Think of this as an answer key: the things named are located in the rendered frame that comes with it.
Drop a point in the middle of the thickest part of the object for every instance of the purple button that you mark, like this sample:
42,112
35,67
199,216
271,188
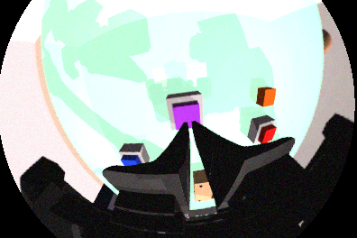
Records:
185,107

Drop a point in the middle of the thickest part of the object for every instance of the red button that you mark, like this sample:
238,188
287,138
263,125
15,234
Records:
262,129

